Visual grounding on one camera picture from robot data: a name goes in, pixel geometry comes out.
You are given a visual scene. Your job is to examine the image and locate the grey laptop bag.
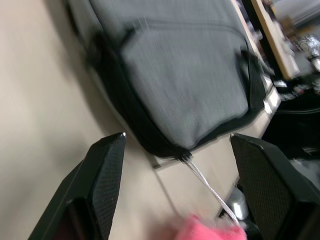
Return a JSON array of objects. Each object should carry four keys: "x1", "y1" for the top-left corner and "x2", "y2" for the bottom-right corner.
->
[{"x1": 65, "y1": 0, "x2": 276, "y2": 159}]

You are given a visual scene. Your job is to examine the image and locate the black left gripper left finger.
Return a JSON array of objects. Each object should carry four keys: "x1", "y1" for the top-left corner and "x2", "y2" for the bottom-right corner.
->
[{"x1": 27, "y1": 132, "x2": 126, "y2": 240}]

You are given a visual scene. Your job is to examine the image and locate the wooden table in background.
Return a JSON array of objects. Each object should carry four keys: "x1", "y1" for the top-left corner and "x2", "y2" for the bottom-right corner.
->
[{"x1": 250, "y1": 0, "x2": 301, "y2": 81}]

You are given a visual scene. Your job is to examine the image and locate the white zipper pull cord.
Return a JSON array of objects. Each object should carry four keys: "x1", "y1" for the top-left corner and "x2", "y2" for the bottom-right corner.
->
[{"x1": 181, "y1": 154, "x2": 241, "y2": 225}]

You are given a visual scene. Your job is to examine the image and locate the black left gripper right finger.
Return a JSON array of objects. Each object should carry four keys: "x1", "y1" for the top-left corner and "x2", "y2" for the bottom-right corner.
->
[{"x1": 229, "y1": 133, "x2": 320, "y2": 240}]

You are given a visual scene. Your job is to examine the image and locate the silver table leg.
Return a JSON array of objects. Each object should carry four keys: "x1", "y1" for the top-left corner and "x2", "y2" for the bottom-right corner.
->
[{"x1": 224, "y1": 187, "x2": 250, "y2": 221}]

